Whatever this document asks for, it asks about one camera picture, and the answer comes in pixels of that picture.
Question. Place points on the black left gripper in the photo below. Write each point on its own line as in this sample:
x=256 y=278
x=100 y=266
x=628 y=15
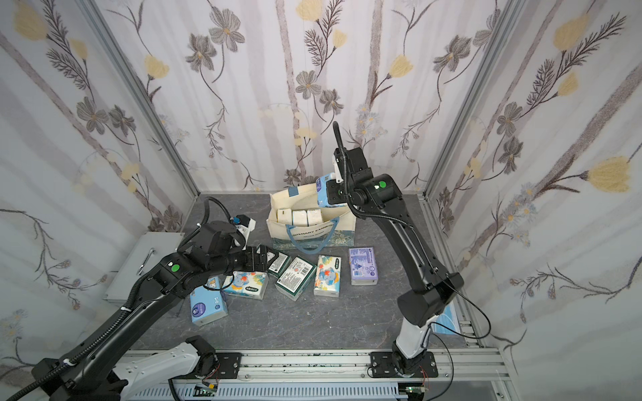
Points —
x=253 y=256

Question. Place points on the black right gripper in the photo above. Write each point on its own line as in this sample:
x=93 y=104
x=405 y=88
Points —
x=336 y=193

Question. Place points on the light blue purple-logo tissue pack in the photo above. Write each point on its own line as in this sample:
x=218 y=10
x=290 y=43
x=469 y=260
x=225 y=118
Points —
x=322 y=190

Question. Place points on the green white tissue pack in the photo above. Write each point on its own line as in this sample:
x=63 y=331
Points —
x=295 y=278
x=314 y=217
x=278 y=263

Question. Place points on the green white tissue pack back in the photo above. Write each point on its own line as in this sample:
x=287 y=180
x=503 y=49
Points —
x=278 y=263

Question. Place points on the light blue tissue pack front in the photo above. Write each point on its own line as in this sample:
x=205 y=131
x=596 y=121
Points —
x=300 y=218

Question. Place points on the green white tissue pack front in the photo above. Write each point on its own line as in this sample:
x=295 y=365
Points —
x=295 y=278

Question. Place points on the cream canvas tote bag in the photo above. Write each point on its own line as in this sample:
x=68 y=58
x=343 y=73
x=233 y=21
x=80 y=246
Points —
x=338 y=229

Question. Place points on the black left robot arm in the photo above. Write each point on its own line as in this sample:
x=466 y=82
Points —
x=212 y=249

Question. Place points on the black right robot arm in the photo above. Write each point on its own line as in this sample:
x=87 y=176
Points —
x=432 y=287

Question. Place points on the purple tissue pack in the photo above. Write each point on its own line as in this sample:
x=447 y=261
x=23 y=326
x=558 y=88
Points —
x=363 y=268

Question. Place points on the cartoon elephant tissue pack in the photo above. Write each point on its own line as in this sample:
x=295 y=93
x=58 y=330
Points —
x=327 y=278

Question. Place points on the silver metal case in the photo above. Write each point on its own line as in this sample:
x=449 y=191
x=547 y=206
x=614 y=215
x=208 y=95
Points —
x=147 y=252

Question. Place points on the blue face mask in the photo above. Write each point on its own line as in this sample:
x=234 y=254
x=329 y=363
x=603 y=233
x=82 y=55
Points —
x=447 y=322

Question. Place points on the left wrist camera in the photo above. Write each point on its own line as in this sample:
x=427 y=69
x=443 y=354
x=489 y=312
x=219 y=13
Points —
x=245 y=225

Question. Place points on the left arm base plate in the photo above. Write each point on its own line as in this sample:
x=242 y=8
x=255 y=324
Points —
x=227 y=365

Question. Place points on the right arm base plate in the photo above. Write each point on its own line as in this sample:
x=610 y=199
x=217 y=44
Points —
x=386 y=363

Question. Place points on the aluminium frame rail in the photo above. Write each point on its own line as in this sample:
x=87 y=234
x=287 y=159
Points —
x=464 y=374

